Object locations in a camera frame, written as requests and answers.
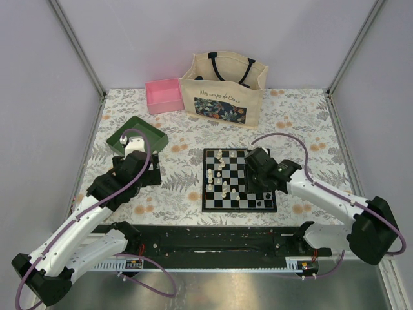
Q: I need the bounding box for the white slotted cable duct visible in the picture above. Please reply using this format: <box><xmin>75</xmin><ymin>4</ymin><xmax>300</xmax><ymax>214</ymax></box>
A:
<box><xmin>91</xmin><ymin>258</ymin><xmax>143</xmax><ymax>272</ymax></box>

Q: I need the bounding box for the beige canvas tote bag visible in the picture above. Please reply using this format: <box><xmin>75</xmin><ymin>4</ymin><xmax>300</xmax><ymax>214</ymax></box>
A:
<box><xmin>179</xmin><ymin>51</ymin><xmax>268</xmax><ymax>129</ymax></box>

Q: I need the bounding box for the pink plastic box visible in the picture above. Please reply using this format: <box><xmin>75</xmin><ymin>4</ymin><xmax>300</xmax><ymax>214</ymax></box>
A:
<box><xmin>145</xmin><ymin>78</ymin><xmax>184</xmax><ymax>114</ymax></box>

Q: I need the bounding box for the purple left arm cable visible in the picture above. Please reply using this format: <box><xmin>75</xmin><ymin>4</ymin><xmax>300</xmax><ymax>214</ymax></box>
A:
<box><xmin>14</xmin><ymin>129</ymin><xmax>177</xmax><ymax>309</ymax></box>

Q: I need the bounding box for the aluminium corner post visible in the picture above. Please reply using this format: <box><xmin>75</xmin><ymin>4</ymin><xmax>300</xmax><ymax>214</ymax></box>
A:
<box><xmin>47</xmin><ymin>0</ymin><xmax>106</xmax><ymax>99</ymax></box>
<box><xmin>326</xmin><ymin>0</ymin><xmax>388</xmax><ymax>97</ymax></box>

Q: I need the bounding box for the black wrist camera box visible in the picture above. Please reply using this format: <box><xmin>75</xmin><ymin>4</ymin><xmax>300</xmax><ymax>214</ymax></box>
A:
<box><xmin>245</xmin><ymin>147</ymin><xmax>303</xmax><ymax>176</ymax></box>

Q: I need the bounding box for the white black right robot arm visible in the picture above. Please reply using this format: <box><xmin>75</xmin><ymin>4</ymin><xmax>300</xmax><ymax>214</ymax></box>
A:
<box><xmin>245</xmin><ymin>167</ymin><xmax>399</xmax><ymax>265</ymax></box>

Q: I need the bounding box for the floral patterned table mat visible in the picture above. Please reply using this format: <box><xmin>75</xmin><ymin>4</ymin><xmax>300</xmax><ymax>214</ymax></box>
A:
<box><xmin>79</xmin><ymin>89</ymin><xmax>352</xmax><ymax>227</ymax></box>

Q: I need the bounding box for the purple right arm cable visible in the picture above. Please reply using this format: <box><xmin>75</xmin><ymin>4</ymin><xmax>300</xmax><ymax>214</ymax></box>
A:
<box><xmin>251</xmin><ymin>132</ymin><xmax>407</xmax><ymax>279</ymax></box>

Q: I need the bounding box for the right aluminium corner post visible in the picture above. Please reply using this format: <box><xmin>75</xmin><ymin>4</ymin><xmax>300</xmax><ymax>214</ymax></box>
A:
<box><xmin>326</xmin><ymin>0</ymin><xmax>388</xmax><ymax>97</ymax></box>

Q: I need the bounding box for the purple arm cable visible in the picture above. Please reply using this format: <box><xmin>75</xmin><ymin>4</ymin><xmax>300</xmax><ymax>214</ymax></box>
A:
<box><xmin>14</xmin><ymin>129</ymin><xmax>177</xmax><ymax>309</ymax></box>
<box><xmin>251</xmin><ymin>132</ymin><xmax>407</xmax><ymax>279</ymax></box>

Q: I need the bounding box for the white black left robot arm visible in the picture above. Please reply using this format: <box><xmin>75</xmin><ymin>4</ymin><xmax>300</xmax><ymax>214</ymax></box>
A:
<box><xmin>12</xmin><ymin>134</ymin><xmax>161</xmax><ymax>309</ymax></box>

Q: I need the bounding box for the left aluminium corner post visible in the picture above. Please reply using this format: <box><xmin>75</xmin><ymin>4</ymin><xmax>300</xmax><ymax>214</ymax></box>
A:
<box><xmin>47</xmin><ymin>0</ymin><xmax>106</xmax><ymax>99</ymax></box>

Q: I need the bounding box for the black white chess board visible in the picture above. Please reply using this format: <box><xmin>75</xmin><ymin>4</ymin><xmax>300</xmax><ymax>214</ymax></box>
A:
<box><xmin>201</xmin><ymin>148</ymin><xmax>277</xmax><ymax>213</ymax></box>

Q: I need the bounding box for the green plastic tray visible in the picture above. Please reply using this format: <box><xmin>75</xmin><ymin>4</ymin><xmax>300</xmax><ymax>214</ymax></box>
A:
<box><xmin>106</xmin><ymin>116</ymin><xmax>169</xmax><ymax>156</ymax></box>

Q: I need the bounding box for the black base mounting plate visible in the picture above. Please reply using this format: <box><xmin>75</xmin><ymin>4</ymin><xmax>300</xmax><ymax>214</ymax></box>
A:
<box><xmin>138</xmin><ymin>227</ymin><xmax>332</xmax><ymax>257</ymax></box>

